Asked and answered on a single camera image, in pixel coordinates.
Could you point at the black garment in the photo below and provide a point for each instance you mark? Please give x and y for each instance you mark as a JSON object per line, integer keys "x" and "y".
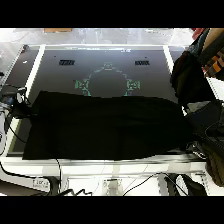
{"x": 100, "y": 126}
{"x": 186, "y": 76}

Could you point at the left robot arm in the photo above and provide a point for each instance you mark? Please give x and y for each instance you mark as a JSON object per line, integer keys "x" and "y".
{"x": 20, "y": 189}

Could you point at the striped garment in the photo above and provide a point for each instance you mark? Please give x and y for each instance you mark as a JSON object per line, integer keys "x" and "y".
{"x": 216, "y": 63}

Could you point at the red garment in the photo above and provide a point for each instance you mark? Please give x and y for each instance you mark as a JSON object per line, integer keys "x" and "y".
{"x": 197, "y": 32}

